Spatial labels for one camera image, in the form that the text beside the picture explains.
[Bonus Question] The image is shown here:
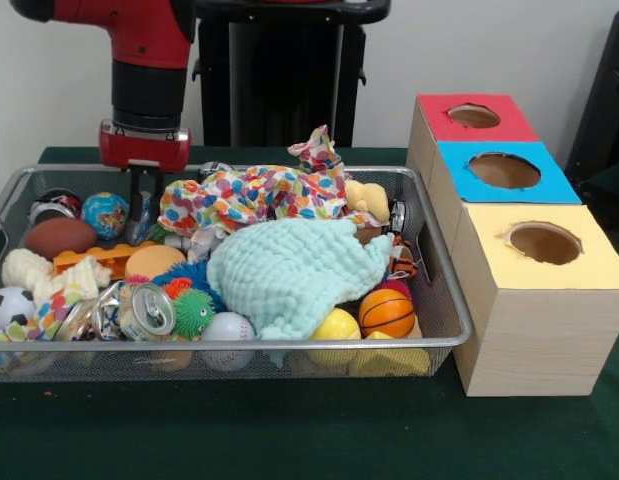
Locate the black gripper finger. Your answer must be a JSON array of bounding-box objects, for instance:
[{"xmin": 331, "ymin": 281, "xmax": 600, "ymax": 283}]
[
  {"xmin": 141, "ymin": 168, "xmax": 163, "ymax": 221},
  {"xmin": 129, "ymin": 168, "xmax": 144, "ymax": 225}
]

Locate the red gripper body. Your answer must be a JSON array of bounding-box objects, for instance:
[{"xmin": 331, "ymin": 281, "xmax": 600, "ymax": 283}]
[{"xmin": 99, "ymin": 118, "xmax": 192, "ymax": 175}]

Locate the small crushed plastic bottle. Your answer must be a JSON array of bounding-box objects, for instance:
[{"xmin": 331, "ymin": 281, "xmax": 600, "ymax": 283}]
[{"xmin": 125, "ymin": 192, "xmax": 154, "ymax": 247}]

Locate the colourful polka dot cloth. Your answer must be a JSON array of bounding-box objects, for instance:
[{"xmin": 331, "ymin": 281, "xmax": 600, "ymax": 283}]
[{"xmin": 157, "ymin": 164, "xmax": 351, "ymax": 251}]

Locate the mint green cloth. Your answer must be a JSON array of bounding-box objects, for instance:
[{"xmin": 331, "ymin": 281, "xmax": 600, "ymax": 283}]
[{"xmin": 206, "ymin": 218, "xmax": 395, "ymax": 340}]

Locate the silver mesh bin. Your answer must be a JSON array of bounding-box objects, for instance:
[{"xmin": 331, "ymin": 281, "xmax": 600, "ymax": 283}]
[{"xmin": 0, "ymin": 163, "xmax": 475, "ymax": 382}]

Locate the wooden box with three holes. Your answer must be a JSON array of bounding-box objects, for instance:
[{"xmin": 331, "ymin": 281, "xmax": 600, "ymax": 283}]
[{"xmin": 407, "ymin": 93, "xmax": 619, "ymax": 398}]

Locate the globe print ball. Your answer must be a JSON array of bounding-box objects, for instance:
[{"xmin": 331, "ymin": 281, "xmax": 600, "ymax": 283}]
[{"xmin": 81, "ymin": 192, "xmax": 131, "ymax": 240}]

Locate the orange toy brick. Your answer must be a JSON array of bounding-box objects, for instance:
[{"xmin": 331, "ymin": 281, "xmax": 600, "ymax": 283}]
[{"xmin": 52, "ymin": 240, "xmax": 158, "ymax": 276}]

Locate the peach foam disc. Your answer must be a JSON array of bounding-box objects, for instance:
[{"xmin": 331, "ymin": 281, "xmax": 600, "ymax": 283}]
[{"xmin": 124, "ymin": 244, "xmax": 188, "ymax": 281}]

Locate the brown football toy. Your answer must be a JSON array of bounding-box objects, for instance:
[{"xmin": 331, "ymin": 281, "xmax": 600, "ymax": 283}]
[{"xmin": 24, "ymin": 217, "xmax": 99, "ymax": 261}]

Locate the crushed silver can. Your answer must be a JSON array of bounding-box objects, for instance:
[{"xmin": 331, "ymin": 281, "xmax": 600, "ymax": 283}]
[{"xmin": 93, "ymin": 280, "xmax": 178, "ymax": 341}]

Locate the small soccer ball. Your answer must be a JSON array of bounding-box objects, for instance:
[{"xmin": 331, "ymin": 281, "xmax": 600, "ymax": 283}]
[{"xmin": 0, "ymin": 285, "xmax": 38, "ymax": 331}]

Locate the orange basketball toy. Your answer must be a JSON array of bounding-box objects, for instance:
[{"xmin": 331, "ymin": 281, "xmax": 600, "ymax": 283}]
[{"xmin": 358, "ymin": 288, "xmax": 417, "ymax": 338}]

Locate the dark green tablecloth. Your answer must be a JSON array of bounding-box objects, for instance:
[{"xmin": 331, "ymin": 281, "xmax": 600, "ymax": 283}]
[
  {"xmin": 0, "ymin": 145, "xmax": 619, "ymax": 480},
  {"xmin": 581, "ymin": 158, "xmax": 619, "ymax": 204}
]

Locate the black chair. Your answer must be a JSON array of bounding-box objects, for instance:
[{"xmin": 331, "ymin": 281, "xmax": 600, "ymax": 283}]
[{"xmin": 563, "ymin": 8, "xmax": 619, "ymax": 229}]

